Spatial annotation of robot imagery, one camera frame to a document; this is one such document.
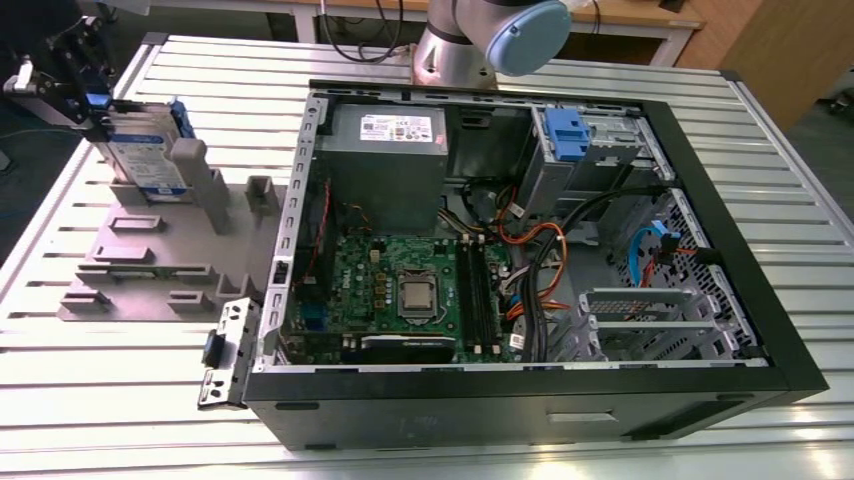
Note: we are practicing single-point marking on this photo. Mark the hard disk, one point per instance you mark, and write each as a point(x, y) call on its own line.
point(142, 155)

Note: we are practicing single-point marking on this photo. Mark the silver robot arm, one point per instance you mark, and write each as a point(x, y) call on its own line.
point(453, 55)

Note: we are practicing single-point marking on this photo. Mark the metal disk bay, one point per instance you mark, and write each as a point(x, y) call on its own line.
point(647, 325)

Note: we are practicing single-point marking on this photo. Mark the grey parts rack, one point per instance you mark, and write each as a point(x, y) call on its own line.
point(173, 240)

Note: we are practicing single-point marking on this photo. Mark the grey power supply unit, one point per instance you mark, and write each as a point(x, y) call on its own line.
point(380, 195)

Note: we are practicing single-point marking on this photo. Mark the green motherboard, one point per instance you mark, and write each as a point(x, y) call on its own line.
point(360, 250)

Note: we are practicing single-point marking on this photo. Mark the silver CPU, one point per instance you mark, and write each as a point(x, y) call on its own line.
point(416, 295)

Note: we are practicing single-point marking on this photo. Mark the black graphics card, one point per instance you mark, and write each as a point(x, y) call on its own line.
point(400, 347)

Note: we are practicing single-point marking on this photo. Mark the metal drive cage blue latch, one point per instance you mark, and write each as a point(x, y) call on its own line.
point(567, 135)

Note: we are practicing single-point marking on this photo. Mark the black RAM slots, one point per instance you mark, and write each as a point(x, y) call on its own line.
point(476, 295)

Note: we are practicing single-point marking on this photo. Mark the black open PC case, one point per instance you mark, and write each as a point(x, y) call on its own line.
point(467, 415)

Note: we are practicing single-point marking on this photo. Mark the wooden cabinet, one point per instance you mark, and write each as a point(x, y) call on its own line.
point(787, 50)

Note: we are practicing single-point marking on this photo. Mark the metal expansion slot retainer bracket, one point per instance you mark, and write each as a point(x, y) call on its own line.
point(240, 350)

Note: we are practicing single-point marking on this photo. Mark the wooden desk white frame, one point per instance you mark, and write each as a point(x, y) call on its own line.
point(640, 11)

